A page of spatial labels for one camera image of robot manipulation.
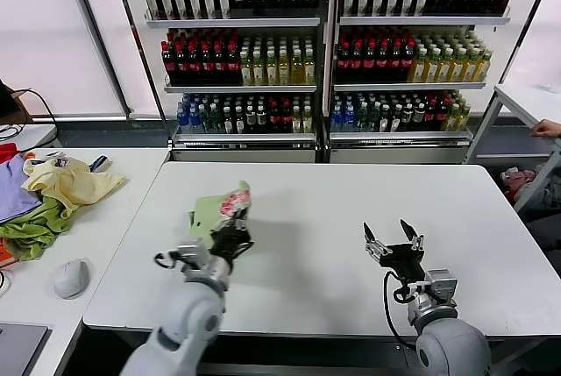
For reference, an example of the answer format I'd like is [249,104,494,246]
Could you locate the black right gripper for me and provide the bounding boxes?
[362,218,427,284]

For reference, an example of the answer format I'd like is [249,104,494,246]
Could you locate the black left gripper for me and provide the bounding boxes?
[209,216,255,262]

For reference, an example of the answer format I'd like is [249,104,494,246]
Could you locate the light green T-shirt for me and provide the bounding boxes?
[188,179,254,237]

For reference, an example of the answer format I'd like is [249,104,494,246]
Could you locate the pink white clothes pile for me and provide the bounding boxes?
[501,166,538,195]

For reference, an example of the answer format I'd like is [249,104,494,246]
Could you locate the person's bare hand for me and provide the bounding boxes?
[529,117,561,138]

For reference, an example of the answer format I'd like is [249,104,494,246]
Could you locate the navy white striped garment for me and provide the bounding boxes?
[89,154,111,174]

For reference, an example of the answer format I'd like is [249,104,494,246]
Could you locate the yellow juice bottle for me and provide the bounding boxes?
[252,49,266,87]
[265,49,280,87]
[414,47,429,83]
[239,49,254,87]
[304,49,317,87]
[427,47,442,83]
[479,47,493,83]
[465,47,480,83]
[453,47,467,83]
[291,49,306,87]
[278,49,293,87]
[440,47,455,83]

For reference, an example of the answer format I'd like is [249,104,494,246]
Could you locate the red cap cola bottle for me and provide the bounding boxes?
[161,41,176,87]
[226,41,241,87]
[188,41,202,87]
[214,41,228,87]
[375,40,390,83]
[362,40,377,83]
[401,40,416,83]
[336,40,351,83]
[388,40,403,83]
[349,40,364,83]
[175,41,189,87]
[201,41,216,87]

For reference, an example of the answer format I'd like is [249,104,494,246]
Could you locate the pale yellow shirt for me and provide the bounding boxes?
[22,157,129,222]

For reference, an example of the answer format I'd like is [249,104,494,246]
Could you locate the white computer mouse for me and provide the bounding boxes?
[53,259,90,301]

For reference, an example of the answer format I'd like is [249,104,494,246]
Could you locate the white side table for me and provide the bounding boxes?
[466,84,561,215]

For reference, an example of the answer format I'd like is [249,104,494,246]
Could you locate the olive green garment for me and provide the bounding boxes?
[0,198,75,263]

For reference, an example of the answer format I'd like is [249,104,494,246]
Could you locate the metal drinks shelf rack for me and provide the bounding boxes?
[142,0,330,165]
[328,0,518,166]

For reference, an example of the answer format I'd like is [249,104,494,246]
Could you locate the purple garment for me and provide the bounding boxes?
[0,155,44,224]

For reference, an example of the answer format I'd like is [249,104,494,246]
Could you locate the orange box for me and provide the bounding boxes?
[0,239,17,270]

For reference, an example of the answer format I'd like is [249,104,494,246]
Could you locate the red garment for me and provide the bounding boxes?
[0,144,23,166]

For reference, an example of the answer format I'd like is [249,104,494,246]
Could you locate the brown cardboard box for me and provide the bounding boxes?
[7,89,32,125]

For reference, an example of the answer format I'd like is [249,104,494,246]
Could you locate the grey laptop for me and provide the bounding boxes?
[0,324,50,376]

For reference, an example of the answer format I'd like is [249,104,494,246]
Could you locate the black monitor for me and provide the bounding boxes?
[0,82,18,121]

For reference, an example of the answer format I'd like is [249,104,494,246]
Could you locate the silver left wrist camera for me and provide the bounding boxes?
[177,238,211,272]

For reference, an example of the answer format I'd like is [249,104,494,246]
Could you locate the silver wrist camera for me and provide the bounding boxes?
[177,238,211,272]
[423,268,458,302]

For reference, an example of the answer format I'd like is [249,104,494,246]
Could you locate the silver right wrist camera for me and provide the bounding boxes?
[423,268,458,302]

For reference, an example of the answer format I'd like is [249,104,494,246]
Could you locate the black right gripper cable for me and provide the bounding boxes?
[383,270,420,346]

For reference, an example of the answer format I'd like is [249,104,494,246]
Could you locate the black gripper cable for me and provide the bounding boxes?
[383,270,420,346]
[153,251,185,268]

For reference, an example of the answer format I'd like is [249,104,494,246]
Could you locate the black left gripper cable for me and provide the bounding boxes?
[153,251,185,268]

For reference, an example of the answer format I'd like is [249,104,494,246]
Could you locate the black power cable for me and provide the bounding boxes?
[17,89,58,152]

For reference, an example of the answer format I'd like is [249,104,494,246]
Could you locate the grey desk cables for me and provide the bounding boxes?
[0,124,23,143]

